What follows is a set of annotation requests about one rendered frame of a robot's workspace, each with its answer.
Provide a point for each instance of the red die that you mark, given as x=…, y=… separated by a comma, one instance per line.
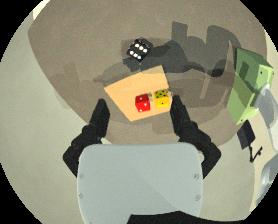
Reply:
x=142, y=103

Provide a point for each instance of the tan flat mat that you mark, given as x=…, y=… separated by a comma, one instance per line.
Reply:
x=124, y=91

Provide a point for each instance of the yellow die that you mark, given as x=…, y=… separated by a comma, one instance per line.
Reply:
x=161, y=98

